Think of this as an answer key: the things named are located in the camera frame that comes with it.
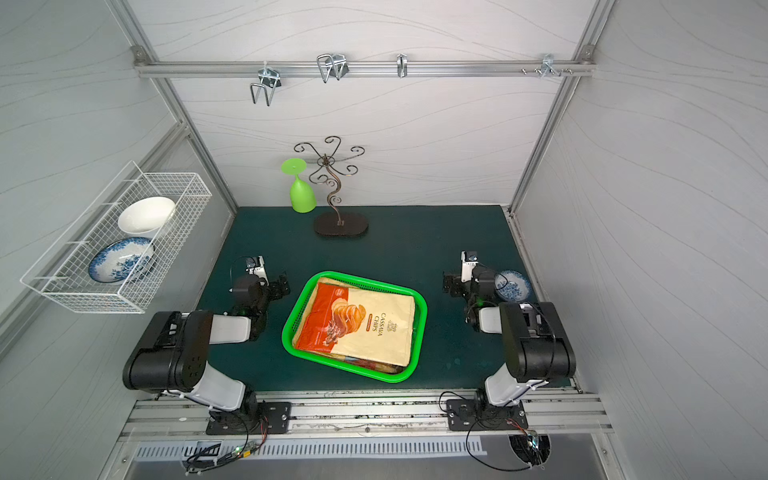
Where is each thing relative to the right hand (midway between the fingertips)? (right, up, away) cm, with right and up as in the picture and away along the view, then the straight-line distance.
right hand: (462, 268), depth 96 cm
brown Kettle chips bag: (-29, -24, -18) cm, 41 cm away
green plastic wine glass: (-52, +23, -2) cm, 57 cm away
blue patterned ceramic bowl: (-83, +5, -31) cm, 88 cm away
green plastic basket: (-51, -4, -7) cm, 52 cm away
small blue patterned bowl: (+17, -6, +2) cm, 18 cm away
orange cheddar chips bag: (-32, -13, -18) cm, 38 cm away
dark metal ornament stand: (-46, +15, +18) cm, 52 cm away
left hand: (-62, -2, -2) cm, 62 cm away
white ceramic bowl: (-85, +16, -22) cm, 89 cm away
